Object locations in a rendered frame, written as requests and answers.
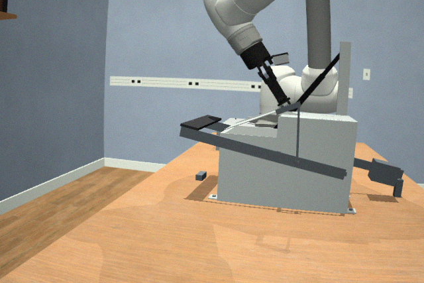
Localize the black long thin rod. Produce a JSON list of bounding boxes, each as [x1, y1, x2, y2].
[[297, 53, 339, 105]]

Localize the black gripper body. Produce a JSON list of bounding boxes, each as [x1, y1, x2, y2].
[[240, 42, 270, 73]]

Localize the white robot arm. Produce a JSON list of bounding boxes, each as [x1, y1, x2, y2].
[[203, 0, 339, 128]]

